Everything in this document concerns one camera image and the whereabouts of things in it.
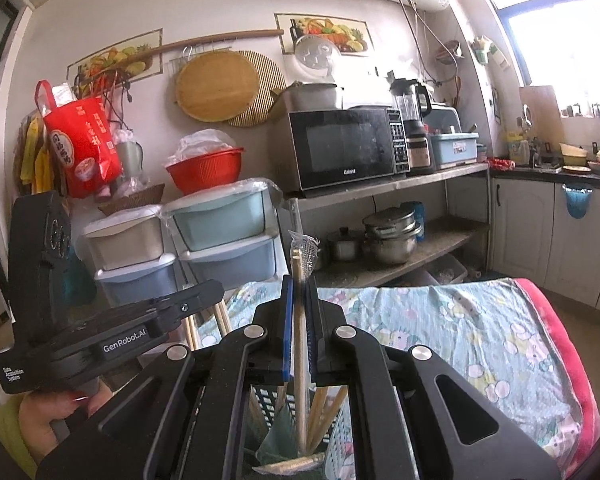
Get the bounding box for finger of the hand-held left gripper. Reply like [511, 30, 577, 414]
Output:
[86, 279, 227, 319]

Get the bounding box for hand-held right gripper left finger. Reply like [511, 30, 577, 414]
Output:
[37, 275, 296, 480]

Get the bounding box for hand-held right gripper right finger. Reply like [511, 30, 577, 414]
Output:
[305, 279, 562, 480]

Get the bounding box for plastic wooden chopsticks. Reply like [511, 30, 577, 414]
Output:
[286, 199, 326, 461]

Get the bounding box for bare wooden chopstick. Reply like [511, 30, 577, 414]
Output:
[214, 302, 232, 337]
[181, 316, 202, 352]

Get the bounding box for bunch of wooden chopsticks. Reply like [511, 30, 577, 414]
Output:
[249, 384, 349, 476]

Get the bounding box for dark green plastic basket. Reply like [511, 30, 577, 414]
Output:
[239, 379, 352, 480]

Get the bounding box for person's left forearm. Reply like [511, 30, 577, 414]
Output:
[0, 394, 42, 479]

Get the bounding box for person's left hand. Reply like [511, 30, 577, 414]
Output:
[19, 384, 116, 462]

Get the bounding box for pastel plastic drawer unit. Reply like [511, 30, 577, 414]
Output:
[161, 177, 284, 292]
[81, 204, 179, 307]

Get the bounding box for small steel pot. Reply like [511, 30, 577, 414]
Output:
[326, 226, 364, 263]

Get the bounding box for yellow hanging cloths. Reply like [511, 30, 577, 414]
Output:
[14, 114, 54, 197]

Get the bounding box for brown wicker basket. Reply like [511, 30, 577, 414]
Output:
[98, 183, 166, 217]

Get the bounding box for large steel pot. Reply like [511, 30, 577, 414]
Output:
[362, 207, 424, 266]

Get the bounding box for red shopping bag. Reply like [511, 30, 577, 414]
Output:
[34, 79, 124, 200]

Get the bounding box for red plastic basin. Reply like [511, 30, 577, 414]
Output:
[165, 147, 245, 196]

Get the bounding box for metal cup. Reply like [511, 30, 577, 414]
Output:
[113, 140, 145, 182]

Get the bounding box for printed cartoon blanket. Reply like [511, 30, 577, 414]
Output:
[195, 277, 600, 480]

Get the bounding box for metal shelf rack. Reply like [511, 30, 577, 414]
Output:
[284, 162, 492, 287]

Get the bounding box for clear plastic storage container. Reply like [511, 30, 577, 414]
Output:
[424, 254, 469, 287]

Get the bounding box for black microwave oven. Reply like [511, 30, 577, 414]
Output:
[287, 106, 412, 194]

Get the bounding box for round wooden cutting board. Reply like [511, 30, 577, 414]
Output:
[174, 49, 260, 124]

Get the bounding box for round striped bamboo mat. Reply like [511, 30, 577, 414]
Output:
[227, 49, 287, 129]

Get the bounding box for light blue plastic box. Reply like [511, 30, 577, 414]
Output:
[429, 130, 481, 171]

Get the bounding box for grey cooker pot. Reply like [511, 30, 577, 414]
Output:
[283, 82, 344, 112]

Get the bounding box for black blender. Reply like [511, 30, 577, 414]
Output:
[389, 78, 434, 174]

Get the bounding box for white kitchen cabinets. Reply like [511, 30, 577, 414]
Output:
[489, 174, 600, 312]

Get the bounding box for long wooden rolling pin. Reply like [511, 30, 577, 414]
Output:
[124, 27, 285, 64]

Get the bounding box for clear plastic dome cover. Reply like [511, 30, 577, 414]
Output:
[293, 34, 342, 81]

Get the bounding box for blue hanging bag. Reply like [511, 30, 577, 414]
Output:
[562, 184, 594, 220]

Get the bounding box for hanging metal strainer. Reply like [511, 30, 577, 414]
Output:
[436, 39, 464, 67]

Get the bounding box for rectangular wooden cutting board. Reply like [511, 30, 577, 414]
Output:
[518, 84, 564, 134]

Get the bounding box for window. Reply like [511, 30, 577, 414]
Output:
[469, 0, 600, 117]

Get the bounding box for fruit wall poster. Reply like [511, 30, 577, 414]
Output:
[67, 28, 164, 84]
[273, 12, 370, 56]

